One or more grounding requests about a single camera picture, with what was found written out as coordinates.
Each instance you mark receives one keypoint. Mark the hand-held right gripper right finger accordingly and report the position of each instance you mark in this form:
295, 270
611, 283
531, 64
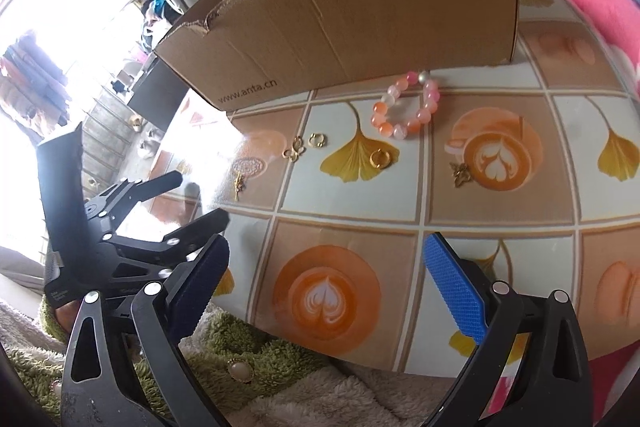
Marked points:
455, 287

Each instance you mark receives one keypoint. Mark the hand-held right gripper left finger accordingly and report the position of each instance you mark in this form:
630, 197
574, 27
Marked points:
200, 277

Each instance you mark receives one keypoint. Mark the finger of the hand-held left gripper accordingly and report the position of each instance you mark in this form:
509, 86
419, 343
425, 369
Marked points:
190, 237
145, 189

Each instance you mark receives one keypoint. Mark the slim gold pendant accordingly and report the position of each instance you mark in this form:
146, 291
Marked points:
240, 184

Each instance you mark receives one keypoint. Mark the gold butterfly charm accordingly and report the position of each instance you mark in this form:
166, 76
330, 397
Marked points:
290, 153

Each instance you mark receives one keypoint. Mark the small gold hoop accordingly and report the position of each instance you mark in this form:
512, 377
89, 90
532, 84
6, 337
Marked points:
312, 140

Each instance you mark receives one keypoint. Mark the brown cardboard box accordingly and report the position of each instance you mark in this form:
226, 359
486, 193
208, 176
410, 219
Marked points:
350, 17

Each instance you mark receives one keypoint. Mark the white shoe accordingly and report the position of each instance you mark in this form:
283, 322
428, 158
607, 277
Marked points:
137, 123
148, 149

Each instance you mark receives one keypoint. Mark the dark grey board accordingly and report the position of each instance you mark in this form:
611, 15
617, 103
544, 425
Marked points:
157, 97

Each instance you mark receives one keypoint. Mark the hanging laundry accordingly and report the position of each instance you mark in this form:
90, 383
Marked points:
30, 92

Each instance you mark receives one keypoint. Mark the pile of clothes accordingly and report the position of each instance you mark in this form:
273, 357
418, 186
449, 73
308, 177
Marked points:
155, 14

